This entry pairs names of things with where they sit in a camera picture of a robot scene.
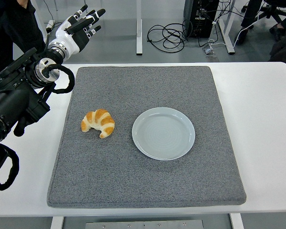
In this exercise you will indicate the dark bag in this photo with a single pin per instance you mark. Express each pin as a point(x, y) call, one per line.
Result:
point(284, 50)

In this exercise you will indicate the white table leg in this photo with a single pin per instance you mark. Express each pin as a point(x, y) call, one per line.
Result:
point(56, 223)
point(236, 221)

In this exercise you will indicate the grey floor socket box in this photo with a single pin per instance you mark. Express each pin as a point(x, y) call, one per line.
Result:
point(209, 51)

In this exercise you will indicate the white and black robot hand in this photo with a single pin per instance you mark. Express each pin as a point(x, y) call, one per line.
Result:
point(71, 35)

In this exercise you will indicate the golden croissant bread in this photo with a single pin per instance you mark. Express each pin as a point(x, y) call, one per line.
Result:
point(102, 121)

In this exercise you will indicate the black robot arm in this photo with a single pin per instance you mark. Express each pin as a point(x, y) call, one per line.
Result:
point(14, 100)

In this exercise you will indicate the person's leg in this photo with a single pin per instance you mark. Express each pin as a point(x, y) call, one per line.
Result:
point(280, 31)
point(250, 16)

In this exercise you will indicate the pale blue round plate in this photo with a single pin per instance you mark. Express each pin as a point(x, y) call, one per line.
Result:
point(163, 133)

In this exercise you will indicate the white power strip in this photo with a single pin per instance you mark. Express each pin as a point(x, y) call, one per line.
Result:
point(50, 25)

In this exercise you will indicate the black computer tower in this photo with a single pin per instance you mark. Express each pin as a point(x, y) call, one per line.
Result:
point(201, 19)

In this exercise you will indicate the grey fabric mat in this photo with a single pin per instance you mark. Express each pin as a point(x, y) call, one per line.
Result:
point(133, 181)

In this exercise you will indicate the black office chair base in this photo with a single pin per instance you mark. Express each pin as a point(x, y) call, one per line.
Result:
point(276, 10)

